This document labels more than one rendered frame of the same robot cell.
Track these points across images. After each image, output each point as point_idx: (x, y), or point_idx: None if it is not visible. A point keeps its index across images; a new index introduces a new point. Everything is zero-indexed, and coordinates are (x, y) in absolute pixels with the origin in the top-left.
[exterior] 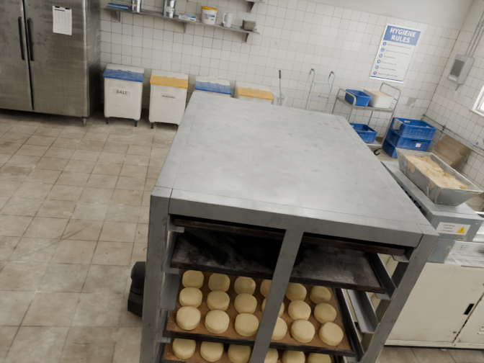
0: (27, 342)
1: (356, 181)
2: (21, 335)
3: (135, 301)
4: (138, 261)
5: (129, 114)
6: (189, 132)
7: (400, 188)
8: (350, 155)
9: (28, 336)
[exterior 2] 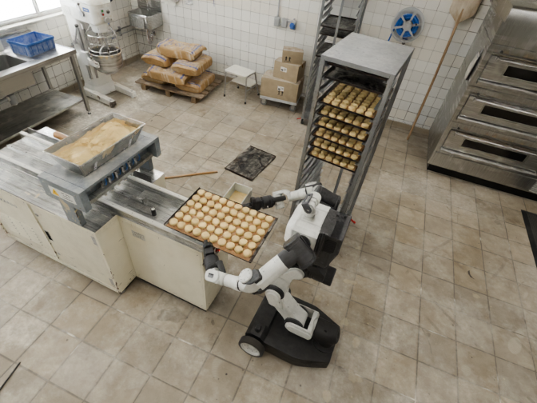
0: (407, 341)
1: (357, 40)
2: (413, 349)
3: (334, 322)
4: (335, 333)
5: None
6: (403, 57)
7: (345, 37)
8: (348, 44)
9: (407, 347)
